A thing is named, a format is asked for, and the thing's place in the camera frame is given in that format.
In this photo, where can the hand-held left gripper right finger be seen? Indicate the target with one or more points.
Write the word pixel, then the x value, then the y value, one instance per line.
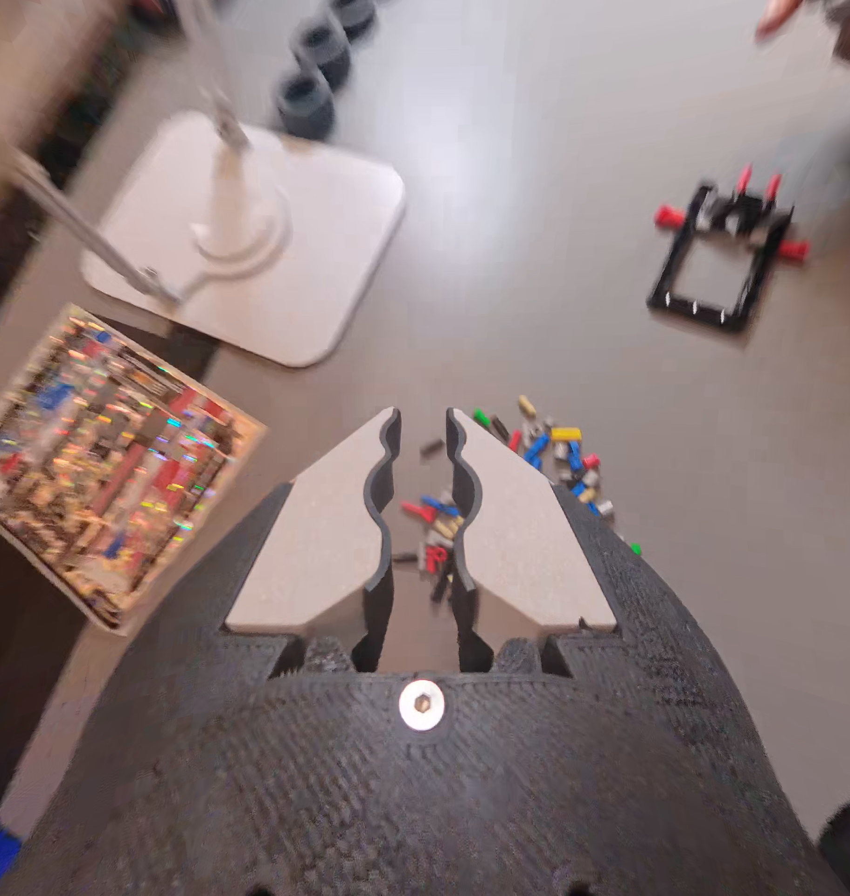
pixel 530 546

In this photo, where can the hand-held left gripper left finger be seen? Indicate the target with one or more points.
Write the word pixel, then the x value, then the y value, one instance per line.
pixel 313 546

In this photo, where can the pile of lego pieces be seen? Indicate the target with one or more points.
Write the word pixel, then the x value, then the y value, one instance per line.
pixel 572 451

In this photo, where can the black lego frame red pins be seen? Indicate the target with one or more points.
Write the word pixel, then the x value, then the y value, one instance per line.
pixel 677 269

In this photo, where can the colourful lego picture booklet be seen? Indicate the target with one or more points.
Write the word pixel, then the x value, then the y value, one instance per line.
pixel 110 462

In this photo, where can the black lego tyre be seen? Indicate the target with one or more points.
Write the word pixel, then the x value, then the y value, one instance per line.
pixel 356 15
pixel 321 49
pixel 304 105

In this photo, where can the person's right hand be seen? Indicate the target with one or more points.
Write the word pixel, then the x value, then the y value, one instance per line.
pixel 778 17

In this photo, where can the white desk stand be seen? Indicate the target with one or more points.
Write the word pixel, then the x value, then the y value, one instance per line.
pixel 292 231

